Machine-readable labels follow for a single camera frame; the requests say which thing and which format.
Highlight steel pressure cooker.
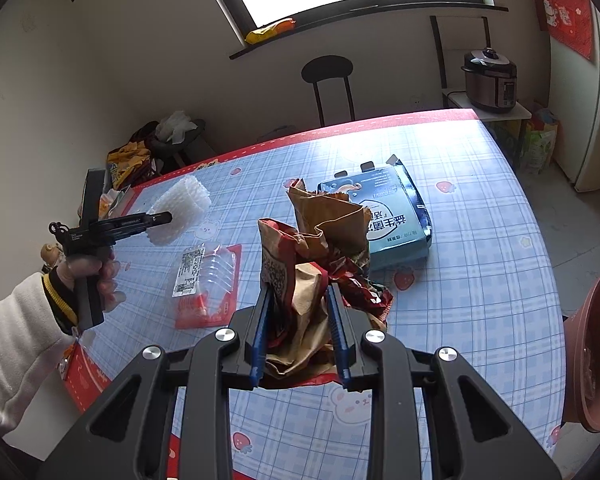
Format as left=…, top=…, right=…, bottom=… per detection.
left=461, top=47, right=518, bottom=115

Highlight green printed bag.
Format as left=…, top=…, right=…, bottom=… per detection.
left=522, top=115, right=558, bottom=173

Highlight white plastic bag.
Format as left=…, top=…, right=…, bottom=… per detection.
left=155, top=110, right=206, bottom=143

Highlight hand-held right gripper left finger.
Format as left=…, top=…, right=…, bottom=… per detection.
left=37, top=285, right=273, bottom=480

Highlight black round-back chair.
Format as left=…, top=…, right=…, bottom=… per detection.
left=301, top=55, right=356, bottom=128

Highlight dark corner bin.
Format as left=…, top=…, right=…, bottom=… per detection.
left=145, top=120, right=216, bottom=171

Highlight yellow snack packet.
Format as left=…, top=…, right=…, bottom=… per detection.
left=245, top=18, right=297, bottom=45

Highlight black window sill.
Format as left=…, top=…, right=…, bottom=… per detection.
left=229, top=4, right=509, bottom=60

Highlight terracotta plastic bin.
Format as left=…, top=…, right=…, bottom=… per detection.
left=561, top=265, right=600, bottom=433

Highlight white foam net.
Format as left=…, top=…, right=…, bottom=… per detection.
left=145, top=175, right=212, bottom=247

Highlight red hanging cloth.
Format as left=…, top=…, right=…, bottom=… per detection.
left=527, top=0, right=595, bottom=60

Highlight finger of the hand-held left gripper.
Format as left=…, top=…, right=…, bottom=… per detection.
left=111, top=211, right=174, bottom=235

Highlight yellow snack bags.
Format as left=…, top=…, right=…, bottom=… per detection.
left=107, top=142, right=156, bottom=188

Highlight person's left forearm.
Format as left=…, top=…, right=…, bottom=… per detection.
left=0, top=265, right=81, bottom=436

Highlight blue carton box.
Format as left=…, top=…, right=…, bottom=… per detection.
left=316, top=155, right=433, bottom=272

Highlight black rectangular object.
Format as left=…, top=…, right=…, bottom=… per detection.
left=80, top=167, right=107, bottom=223

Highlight person's left hand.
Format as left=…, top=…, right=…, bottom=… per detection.
left=59, top=249, right=129, bottom=315

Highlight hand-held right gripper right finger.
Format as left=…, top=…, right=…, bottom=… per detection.
left=327, top=282, right=563, bottom=480

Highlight red snack wrapper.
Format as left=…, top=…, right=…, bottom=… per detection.
left=325, top=252, right=395, bottom=333

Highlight clear plastic blister tray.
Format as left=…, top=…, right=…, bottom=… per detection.
left=172, top=244, right=243, bottom=331

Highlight brown paper bag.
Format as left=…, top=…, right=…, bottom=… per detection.
left=257, top=178, right=373, bottom=381

